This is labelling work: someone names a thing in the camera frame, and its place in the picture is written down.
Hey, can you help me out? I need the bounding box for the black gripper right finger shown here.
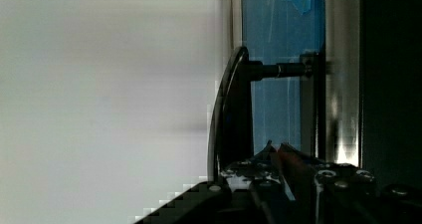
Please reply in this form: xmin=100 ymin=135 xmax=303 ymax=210
xmin=278 ymin=143 xmax=422 ymax=224

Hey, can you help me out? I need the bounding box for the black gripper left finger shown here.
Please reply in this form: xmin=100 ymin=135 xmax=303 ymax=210
xmin=217 ymin=140 xmax=297 ymax=224

